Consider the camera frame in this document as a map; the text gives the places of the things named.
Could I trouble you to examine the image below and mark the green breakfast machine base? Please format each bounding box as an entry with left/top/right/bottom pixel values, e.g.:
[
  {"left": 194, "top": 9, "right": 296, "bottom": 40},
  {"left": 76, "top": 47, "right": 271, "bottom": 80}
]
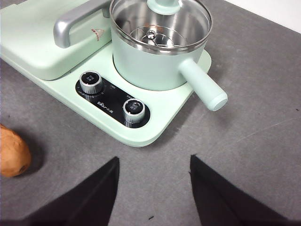
[{"left": 0, "top": 47, "right": 212, "bottom": 148}]

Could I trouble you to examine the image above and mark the green pot with handle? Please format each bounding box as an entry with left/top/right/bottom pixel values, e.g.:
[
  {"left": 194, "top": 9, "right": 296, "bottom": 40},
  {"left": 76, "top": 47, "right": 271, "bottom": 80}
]
[{"left": 110, "top": 0, "right": 229, "bottom": 112}]

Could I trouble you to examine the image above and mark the glass lid with green knob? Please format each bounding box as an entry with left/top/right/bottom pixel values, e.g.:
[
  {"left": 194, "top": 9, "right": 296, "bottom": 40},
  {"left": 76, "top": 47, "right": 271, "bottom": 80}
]
[{"left": 109, "top": 0, "right": 213, "bottom": 57}]

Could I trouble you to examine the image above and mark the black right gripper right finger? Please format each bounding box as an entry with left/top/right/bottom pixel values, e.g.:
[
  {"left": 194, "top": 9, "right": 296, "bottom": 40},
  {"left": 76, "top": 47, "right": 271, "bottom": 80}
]
[{"left": 189, "top": 154, "right": 289, "bottom": 221}]

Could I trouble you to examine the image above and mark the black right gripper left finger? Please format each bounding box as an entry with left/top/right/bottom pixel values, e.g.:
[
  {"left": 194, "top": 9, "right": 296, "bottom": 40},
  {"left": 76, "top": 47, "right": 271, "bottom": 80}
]
[{"left": 23, "top": 157, "right": 120, "bottom": 220}]

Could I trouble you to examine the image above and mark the brown potato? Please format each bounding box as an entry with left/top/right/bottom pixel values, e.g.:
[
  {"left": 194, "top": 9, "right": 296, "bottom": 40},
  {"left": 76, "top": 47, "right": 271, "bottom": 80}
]
[{"left": 0, "top": 124, "right": 32, "bottom": 178}]

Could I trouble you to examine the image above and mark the silver control knob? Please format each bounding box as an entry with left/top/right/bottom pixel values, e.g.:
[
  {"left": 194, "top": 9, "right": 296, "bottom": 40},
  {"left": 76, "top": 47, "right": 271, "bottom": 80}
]
[
  {"left": 79, "top": 70, "right": 104, "bottom": 95},
  {"left": 122, "top": 98, "right": 147, "bottom": 125}
]

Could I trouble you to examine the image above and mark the steel steamer rack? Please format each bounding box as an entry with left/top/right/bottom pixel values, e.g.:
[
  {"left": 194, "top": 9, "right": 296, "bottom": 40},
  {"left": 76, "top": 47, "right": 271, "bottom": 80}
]
[{"left": 128, "top": 25, "right": 181, "bottom": 49}]

